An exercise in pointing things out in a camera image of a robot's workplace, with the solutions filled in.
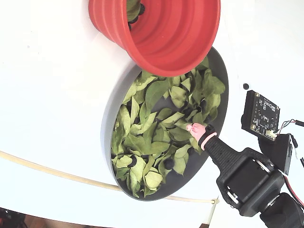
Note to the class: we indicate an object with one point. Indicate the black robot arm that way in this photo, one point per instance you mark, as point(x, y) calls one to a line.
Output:
point(285, 213)

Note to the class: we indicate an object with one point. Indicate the long wooden dowel stick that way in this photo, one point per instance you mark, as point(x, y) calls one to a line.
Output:
point(104, 185)

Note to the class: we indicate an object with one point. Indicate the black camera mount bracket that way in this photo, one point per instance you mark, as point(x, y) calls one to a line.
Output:
point(275, 152)

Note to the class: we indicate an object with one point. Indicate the dark grey round bowl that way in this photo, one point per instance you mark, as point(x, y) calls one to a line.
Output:
point(185, 180)

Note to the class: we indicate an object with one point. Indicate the dark blueberry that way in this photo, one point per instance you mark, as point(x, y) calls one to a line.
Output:
point(168, 164)
point(203, 104)
point(133, 161)
point(133, 21)

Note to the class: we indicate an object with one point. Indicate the red collapsible silicone cup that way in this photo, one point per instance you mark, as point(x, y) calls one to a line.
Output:
point(166, 35)

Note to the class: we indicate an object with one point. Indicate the pile of green leaves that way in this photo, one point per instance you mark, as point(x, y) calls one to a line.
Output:
point(142, 142)

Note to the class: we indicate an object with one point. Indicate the pink-tipped black gripper finger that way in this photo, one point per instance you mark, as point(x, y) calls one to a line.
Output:
point(189, 128)

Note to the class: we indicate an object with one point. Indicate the single green leaf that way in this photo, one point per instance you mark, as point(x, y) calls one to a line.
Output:
point(131, 9)

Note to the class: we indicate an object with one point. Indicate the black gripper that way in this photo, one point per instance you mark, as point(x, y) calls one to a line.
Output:
point(247, 176)

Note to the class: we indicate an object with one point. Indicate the small black dot marker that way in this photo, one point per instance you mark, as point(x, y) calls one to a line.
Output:
point(245, 86)

